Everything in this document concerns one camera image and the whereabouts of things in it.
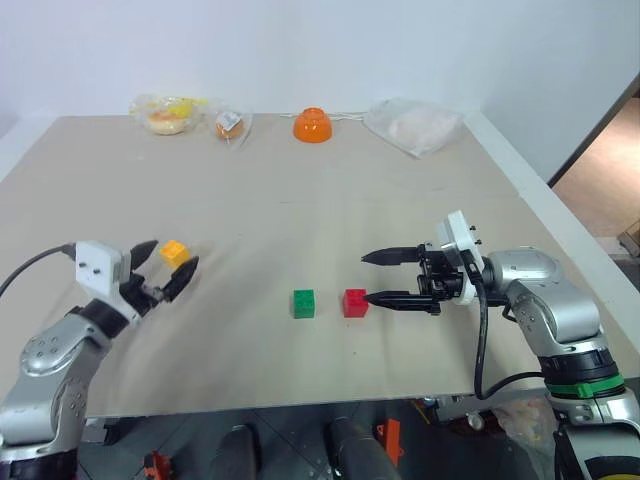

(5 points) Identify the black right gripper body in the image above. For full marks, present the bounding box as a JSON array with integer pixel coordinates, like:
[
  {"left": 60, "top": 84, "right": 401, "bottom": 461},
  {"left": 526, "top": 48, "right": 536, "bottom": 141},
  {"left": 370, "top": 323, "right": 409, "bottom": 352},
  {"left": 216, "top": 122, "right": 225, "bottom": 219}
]
[{"left": 416, "top": 242, "right": 469, "bottom": 315}]

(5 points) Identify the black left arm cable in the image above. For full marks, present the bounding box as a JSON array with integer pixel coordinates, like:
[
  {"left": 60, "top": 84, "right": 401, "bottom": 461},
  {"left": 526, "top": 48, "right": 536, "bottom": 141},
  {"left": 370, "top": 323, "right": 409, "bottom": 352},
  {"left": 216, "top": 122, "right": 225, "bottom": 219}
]
[{"left": 0, "top": 243, "right": 79, "bottom": 297}]

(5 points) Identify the orange and black clamp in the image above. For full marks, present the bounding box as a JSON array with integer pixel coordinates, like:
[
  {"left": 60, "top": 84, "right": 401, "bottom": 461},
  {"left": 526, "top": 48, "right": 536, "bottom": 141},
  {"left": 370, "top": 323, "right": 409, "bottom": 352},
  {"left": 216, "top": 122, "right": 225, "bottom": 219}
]
[{"left": 143, "top": 450, "right": 174, "bottom": 480}]

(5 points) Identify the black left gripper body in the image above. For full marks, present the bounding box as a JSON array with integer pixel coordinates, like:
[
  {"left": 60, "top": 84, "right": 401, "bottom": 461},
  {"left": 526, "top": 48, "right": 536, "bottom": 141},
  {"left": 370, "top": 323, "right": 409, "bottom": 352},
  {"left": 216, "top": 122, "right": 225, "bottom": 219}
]
[{"left": 121, "top": 271, "right": 167, "bottom": 317}]

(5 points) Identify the small bag with orange bun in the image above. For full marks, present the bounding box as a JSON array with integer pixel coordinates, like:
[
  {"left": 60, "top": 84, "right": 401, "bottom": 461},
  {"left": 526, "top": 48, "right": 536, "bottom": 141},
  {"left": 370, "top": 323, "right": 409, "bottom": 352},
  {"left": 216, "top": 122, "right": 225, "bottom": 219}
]
[{"left": 213, "top": 108, "right": 253, "bottom": 150}]

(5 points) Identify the clear bag with yellow items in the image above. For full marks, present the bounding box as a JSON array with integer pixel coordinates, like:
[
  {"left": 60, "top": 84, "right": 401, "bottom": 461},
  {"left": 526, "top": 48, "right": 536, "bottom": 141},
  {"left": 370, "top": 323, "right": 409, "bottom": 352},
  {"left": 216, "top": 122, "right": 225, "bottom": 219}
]
[{"left": 492, "top": 397, "right": 559, "bottom": 447}]

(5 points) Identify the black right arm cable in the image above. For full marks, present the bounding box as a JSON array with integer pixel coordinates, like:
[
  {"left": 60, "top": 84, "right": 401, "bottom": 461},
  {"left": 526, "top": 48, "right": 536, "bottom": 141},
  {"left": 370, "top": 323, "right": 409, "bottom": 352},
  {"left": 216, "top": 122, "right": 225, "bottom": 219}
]
[{"left": 466, "top": 261, "right": 546, "bottom": 401}]

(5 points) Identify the tan cardboard box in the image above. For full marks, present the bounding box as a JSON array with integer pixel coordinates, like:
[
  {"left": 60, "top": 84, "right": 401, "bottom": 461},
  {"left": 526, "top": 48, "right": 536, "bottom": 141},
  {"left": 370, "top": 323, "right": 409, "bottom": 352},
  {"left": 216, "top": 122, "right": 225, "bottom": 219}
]
[{"left": 617, "top": 218, "right": 640, "bottom": 259}]

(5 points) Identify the yellow toy cube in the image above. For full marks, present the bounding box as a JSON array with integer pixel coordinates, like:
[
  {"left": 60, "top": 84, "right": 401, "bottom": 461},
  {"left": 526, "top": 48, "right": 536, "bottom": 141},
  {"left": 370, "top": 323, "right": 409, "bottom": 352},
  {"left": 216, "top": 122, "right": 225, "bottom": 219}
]
[{"left": 159, "top": 239, "right": 192, "bottom": 271}]

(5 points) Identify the clear bag with white contents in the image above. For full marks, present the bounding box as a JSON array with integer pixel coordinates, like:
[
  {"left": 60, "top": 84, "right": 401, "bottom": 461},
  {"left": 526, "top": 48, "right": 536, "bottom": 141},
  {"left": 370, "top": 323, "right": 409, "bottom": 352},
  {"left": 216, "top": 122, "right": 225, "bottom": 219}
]
[{"left": 363, "top": 97, "right": 465, "bottom": 160}]

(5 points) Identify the dark rounded shape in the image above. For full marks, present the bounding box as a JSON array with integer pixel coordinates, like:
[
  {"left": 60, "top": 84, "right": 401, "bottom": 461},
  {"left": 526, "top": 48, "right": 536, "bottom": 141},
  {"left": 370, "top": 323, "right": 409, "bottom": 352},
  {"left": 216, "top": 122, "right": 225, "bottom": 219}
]
[
  {"left": 323, "top": 413, "right": 402, "bottom": 480},
  {"left": 208, "top": 424, "right": 262, "bottom": 480}
]

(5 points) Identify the red toy cube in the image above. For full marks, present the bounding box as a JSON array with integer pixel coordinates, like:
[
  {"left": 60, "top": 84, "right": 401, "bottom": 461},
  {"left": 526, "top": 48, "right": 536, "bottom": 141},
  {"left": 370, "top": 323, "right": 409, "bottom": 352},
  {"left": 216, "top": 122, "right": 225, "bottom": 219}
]
[{"left": 342, "top": 287, "right": 370, "bottom": 319}]

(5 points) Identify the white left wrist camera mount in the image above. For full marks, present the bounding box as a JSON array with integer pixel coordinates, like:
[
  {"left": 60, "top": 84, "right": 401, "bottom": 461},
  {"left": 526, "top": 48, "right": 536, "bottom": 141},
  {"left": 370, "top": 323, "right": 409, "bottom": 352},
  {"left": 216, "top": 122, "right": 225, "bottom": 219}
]
[{"left": 74, "top": 240, "right": 139, "bottom": 322}]

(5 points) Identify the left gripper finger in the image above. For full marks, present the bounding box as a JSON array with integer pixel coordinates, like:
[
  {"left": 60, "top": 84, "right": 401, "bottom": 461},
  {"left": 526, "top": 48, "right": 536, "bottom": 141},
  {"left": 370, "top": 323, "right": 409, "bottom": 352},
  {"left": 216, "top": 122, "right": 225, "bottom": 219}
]
[
  {"left": 129, "top": 240, "right": 161, "bottom": 274},
  {"left": 161, "top": 255, "right": 201, "bottom": 304}
]

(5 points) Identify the green toy cube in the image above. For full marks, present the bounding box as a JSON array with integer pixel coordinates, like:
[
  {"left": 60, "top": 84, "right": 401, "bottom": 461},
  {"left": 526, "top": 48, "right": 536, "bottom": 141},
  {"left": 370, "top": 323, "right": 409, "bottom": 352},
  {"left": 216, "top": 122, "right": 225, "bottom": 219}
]
[{"left": 291, "top": 288, "right": 317, "bottom": 320}]

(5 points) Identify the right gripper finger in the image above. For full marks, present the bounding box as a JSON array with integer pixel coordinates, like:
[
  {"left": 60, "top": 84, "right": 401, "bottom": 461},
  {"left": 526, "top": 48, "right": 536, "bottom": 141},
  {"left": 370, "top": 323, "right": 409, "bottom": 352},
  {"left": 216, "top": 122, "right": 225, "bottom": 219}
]
[
  {"left": 360, "top": 246, "right": 422, "bottom": 268},
  {"left": 365, "top": 291, "right": 435, "bottom": 314}
]

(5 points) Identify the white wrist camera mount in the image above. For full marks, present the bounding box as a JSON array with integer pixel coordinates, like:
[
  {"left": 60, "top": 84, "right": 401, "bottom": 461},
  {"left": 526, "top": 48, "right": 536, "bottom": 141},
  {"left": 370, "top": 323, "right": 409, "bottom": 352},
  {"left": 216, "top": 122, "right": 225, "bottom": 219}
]
[
  {"left": 74, "top": 240, "right": 139, "bottom": 322},
  {"left": 435, "top": 210, "right": 484, "bottom": 305}
]

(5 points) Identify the orange plastic bowl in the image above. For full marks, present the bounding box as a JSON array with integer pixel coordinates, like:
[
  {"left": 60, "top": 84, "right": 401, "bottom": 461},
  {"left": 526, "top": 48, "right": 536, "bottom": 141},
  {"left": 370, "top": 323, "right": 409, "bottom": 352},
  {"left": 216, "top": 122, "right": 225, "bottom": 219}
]
[{"left": 292, "top": 105, "right": 335, "bottom": 145}]

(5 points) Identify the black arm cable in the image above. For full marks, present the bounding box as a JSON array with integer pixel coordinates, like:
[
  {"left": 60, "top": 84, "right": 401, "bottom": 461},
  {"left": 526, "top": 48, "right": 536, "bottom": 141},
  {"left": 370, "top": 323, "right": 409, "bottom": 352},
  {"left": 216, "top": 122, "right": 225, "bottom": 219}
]
[
  {"left": 466, "top": 261, "right": 546, "bottom": 401},
  {"left": 0, "top": 243, "right": 79, "bottom": 297}
]

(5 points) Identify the plastic bag with bread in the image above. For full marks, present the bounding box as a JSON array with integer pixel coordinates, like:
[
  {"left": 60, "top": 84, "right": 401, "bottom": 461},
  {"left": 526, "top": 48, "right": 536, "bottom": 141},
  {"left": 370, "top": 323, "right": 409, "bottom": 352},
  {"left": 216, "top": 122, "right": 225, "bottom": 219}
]
[{"left": 128, "top": 93, "right": 221, "bottom": 137}]

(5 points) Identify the orange plastic bracket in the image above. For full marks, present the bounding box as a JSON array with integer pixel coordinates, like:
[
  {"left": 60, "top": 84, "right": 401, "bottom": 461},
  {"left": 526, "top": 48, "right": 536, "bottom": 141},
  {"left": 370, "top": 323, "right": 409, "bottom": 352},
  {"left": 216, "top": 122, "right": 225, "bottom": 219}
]
[{"left": 376, "top": 418, "right": 404, "bottom": 467}]

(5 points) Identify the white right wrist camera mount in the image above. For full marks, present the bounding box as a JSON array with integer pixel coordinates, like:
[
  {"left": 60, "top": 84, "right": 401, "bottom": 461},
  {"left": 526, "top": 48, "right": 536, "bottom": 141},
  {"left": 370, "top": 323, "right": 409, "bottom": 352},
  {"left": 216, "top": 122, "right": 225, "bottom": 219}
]
[{"left": 435, "top": 210, "right": 484, "bottom": 305}]

